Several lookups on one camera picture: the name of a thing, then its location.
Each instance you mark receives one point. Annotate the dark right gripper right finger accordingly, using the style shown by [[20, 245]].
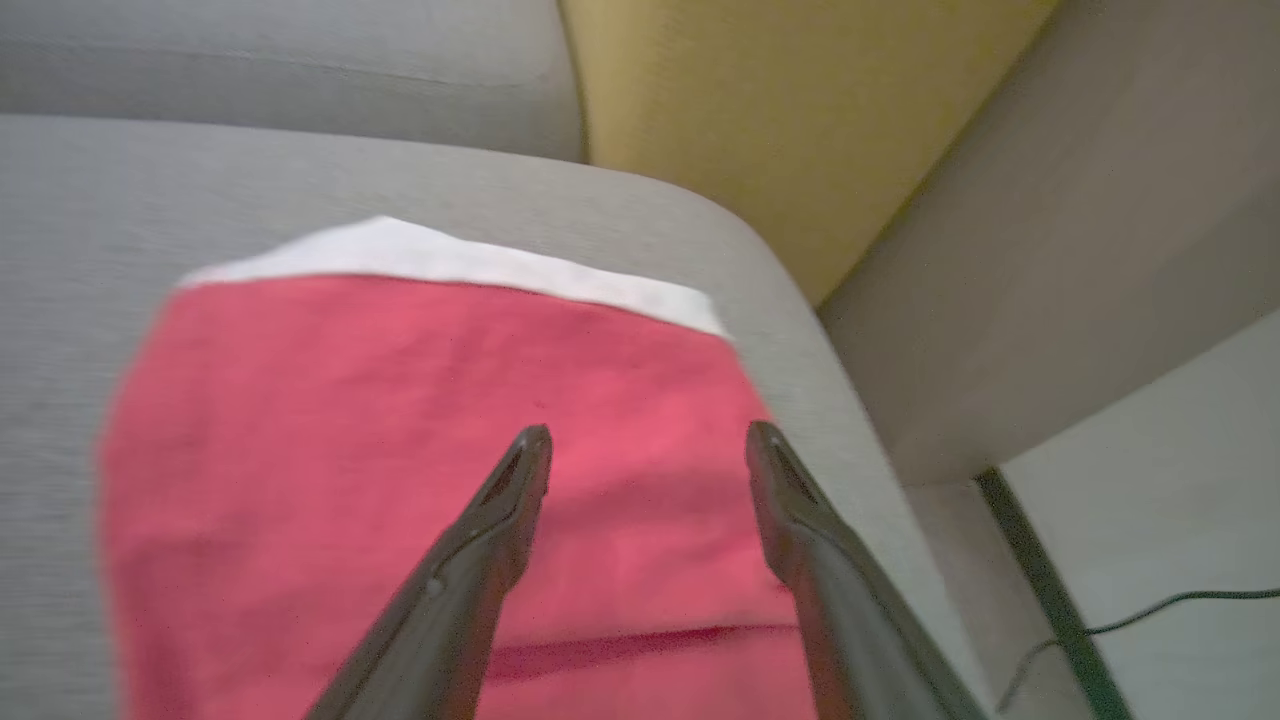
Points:
[[860, 640]]

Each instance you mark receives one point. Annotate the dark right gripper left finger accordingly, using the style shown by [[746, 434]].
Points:
[[450, 620]]

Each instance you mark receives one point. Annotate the red mesh shorts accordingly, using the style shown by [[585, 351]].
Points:
[[400, 400]]

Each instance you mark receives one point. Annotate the black floor strip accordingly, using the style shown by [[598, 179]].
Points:
[[1040, 580]]

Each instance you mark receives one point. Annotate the grey sofa seat cushion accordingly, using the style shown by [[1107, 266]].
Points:
[[60, 300]]

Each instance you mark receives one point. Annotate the yellow upholstered cushion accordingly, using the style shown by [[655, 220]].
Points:
[[780, 120]]

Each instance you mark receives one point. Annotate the grey square sofa cushion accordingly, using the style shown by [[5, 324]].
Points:
[[300, 50]]

